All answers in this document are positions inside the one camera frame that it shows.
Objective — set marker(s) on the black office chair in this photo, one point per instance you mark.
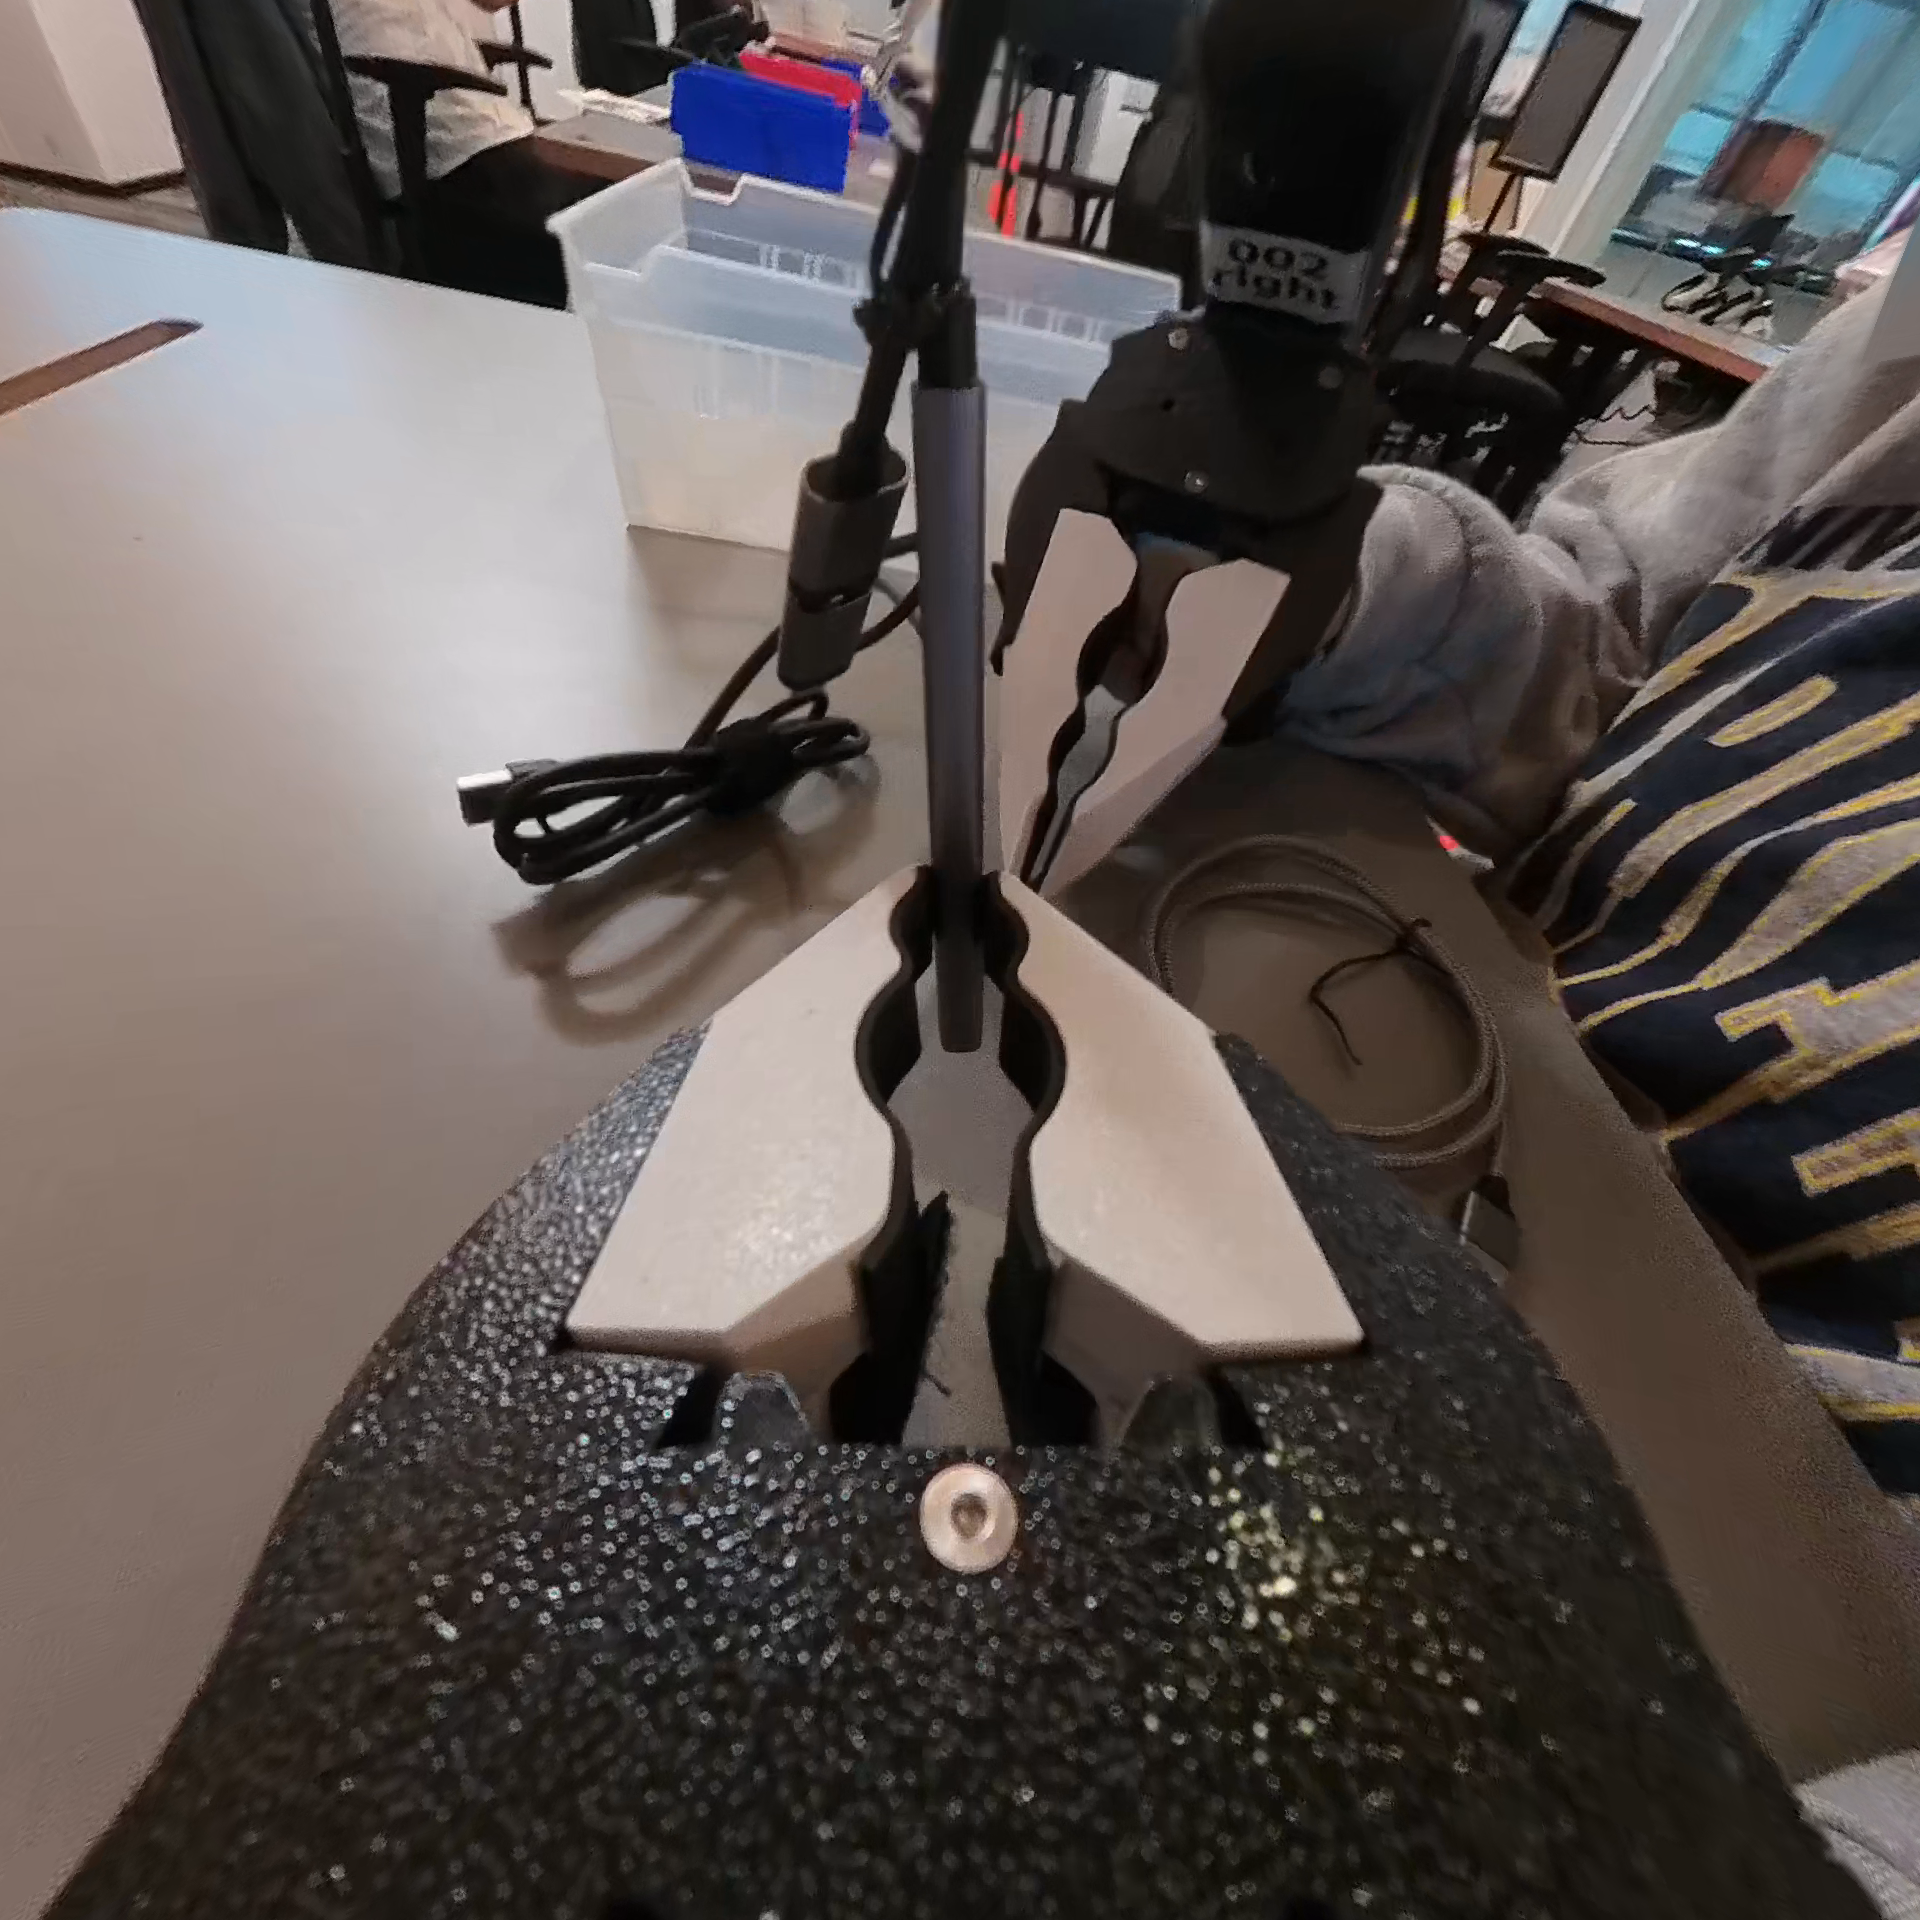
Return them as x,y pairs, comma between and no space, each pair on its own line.
1470,376

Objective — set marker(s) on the black framed screen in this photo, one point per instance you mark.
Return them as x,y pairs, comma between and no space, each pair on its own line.
1568,83

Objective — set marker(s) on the dark hanging coat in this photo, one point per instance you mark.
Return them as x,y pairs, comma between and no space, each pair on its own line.
241,119

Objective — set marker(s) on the clear plastic bin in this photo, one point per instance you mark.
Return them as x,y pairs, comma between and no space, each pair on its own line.
720,376

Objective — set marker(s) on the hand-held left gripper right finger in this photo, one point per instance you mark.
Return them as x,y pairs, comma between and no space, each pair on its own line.
1185,1184

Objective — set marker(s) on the blue plastic bin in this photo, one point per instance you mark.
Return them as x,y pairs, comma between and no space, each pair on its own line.
750,128

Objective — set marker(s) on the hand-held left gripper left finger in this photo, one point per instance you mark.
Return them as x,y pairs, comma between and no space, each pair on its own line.
750,1184

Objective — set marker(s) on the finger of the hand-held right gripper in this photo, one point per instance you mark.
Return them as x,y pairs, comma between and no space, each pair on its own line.
1201,675
1049,644

